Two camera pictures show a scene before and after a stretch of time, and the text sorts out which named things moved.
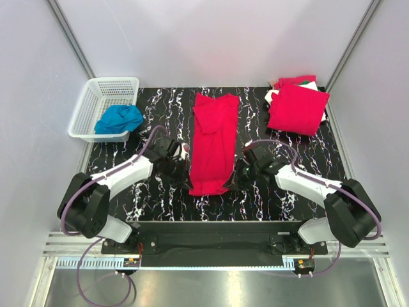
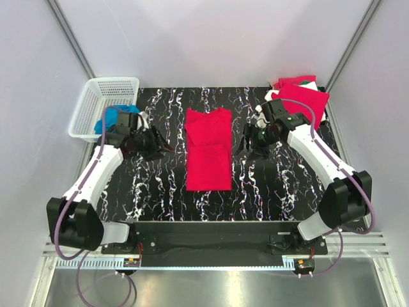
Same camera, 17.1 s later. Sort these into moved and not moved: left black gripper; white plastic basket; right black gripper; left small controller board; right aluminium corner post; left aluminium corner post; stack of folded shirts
Moved: right black gripper; left black gripper
Not moved: left small controller board; left aluminium corner post; right aluminium corner post; white plastic basket; stack of folded shirts
